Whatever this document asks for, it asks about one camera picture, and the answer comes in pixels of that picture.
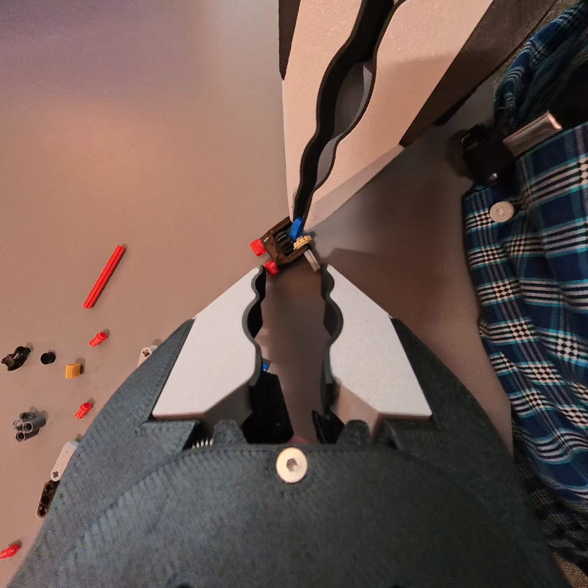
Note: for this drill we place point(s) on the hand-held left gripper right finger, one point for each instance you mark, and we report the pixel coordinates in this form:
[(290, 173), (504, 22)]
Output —
[(376, 367)]

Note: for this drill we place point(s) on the tan lego bush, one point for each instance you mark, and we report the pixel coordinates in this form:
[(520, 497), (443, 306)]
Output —
[(74, 370)]

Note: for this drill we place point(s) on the small black lego assembly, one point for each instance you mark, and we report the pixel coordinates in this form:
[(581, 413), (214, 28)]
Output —
[(275, 246)]

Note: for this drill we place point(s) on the long red lego axle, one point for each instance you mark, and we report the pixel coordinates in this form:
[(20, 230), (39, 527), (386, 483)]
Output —
[(104, 276)]

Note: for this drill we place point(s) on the black lego bush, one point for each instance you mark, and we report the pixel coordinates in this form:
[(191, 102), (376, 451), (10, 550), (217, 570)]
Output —
[(48, 358)]

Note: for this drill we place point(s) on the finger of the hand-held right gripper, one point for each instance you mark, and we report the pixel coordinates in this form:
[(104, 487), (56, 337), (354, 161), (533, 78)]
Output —
[(303, 69), (413, 69)]

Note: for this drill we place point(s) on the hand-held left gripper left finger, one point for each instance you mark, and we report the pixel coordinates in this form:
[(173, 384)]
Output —
[(206, 367)]

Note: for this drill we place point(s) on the short blue lego pin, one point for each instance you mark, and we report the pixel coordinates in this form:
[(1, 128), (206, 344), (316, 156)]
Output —
[(297, 226)]

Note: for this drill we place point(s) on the short black lego beam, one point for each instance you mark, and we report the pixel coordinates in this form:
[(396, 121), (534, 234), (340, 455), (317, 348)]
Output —
[(46, 497)]

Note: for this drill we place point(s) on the black angled lego connector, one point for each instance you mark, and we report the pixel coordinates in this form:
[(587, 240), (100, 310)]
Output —
[(16, 357)]

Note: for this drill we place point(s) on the dark grey lego connector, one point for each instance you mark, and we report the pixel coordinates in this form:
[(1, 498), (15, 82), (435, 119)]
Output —
[(28, 425)]

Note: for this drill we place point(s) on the person in plaid shirt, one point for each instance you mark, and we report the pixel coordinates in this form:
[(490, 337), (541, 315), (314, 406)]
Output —
[(528, 298)]

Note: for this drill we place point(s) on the light grey lego beam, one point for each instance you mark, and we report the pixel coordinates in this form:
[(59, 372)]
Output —
[(147, 353), (64, 459)]

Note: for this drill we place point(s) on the small red lego pin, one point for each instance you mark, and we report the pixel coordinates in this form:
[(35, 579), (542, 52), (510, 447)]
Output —
[(83, 409), (9, 551), (99, 338)]

